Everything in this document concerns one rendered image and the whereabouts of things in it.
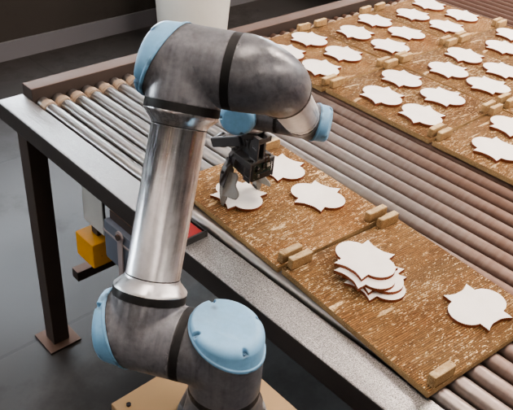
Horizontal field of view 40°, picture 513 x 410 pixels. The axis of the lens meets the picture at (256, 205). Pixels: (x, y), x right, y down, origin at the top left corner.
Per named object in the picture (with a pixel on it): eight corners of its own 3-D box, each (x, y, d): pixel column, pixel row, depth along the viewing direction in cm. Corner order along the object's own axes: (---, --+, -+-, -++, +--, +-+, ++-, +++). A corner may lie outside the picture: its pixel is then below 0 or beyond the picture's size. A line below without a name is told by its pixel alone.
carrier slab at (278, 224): (277, 272, 152) (278, 267, 151) (171, 185, 178) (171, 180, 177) (388, 220, 171) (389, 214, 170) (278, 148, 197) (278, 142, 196)
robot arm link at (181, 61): (170, 394, 106) (238, 25, 99) (77, 369, 108) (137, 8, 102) (193, 369, 117) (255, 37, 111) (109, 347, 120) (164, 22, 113)
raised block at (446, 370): (432, 390, 126) (436, 379, 124) (424, 383, 127) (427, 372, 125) (454, 375, 129) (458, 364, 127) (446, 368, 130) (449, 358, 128)
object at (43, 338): (51, 355, 251) (21, 143, 203) (34, 336, 258) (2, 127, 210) (81, 339, 258) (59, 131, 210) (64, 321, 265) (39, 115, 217)
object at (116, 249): (132, 295, 180) (129, 237, 170) (102, 268, 188) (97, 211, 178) (168, 277, 186) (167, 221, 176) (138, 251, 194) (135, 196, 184)
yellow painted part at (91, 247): (94, 269, 196) (88, 198, 182) (76, 253, 201) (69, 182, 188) (119, 258, 200) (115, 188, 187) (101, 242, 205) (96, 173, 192)
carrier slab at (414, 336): (427, 399, 126) (428, 392, 125) (281, 273, 152) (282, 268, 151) (541, 321, 144) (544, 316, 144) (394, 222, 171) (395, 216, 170)
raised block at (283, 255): (282, 265, 152) (282, 255, 150) (276, 260, 153) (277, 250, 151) (302, 255, 155) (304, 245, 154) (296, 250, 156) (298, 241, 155)
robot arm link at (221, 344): (250, 421, 108) (256, 359, 100) (166, 399, 110) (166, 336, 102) (269, 364, 117) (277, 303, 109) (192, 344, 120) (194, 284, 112)
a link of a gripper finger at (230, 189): (225, 215, 164) (242, 180, 161) (210, 202, 168) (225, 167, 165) (234, 215, 167) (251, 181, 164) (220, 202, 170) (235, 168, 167)
